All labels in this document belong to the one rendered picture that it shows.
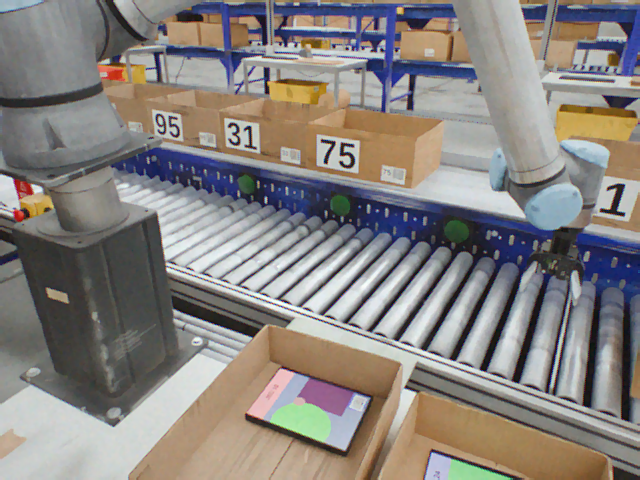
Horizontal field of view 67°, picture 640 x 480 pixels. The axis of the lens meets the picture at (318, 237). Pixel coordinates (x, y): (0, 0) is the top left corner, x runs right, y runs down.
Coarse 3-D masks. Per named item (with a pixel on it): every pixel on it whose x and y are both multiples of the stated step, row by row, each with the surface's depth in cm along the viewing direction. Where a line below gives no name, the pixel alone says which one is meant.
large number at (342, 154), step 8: (320, 136) 162; (328, 136) 160; (320, 144) 163; (328, 144) 162; (336, 144) 160; (344, 144) 158; (352, 144) 157; (320, 152) 164; (328, 152) 163; (336, 152) 161; (344, 152) 160; (352, 152) 158; (320, 160) 166; (328, 160) 164; (336, 160) 162; (344, 160) 161; (352, 160) 159; (336, 168) 164; (344, 168) 162; (352, 168) 160
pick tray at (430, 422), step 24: (408, 408) 76; (432, 408) 79; (456, 408) 77; (408, 432) 78; (432, 432) 81; (456, 432) 79; (480, 432) 77; (504, 432) 75; (528, 432) 73; (408, 456) 79; (480, 456) 78; (504, 456) 76; (528, 456) 74; (552, 456) 72; (576, 456) 70; (600, 456) 69
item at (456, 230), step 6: (450, 222) 142; (456, 222) 141; (462, 222) 141; (450, 228) 143; (456, 228) 142; (462, 228) 141; (468, 228) 141; (450, 234) 143; (456, 234) 142; (462, 234) 141; (468, 234) 141; (456, 240) 143; (462, 240) 142
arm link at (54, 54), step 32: (0, 0) 63; (32, 0) 64; (64, 0) 67; (96, 0) 77; (0, 32) 64; (32, 32) 65; (64, 32) 68; (96, 32) 75; (0, 64) 67; (32, 64) 67; (64, 64) 69; (96, 64) 76; (0, 96) 70; (32, 96) 69
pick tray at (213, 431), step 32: (256, 352) 93; (288, 352) 96; (320, 352) 93; (352, 352) 89; (224, 384) 84; (256, 384) 93; (352, 384) 92; (384, 384) 89; (192, 416) 77; (224, 416) 86; (384, 416) 76; (160, 448) 70; (192, 448) 78; (224, 448) 80; (256, 448) 80; (288, 448) 80; (320, 448) 80; (352, 448) 80
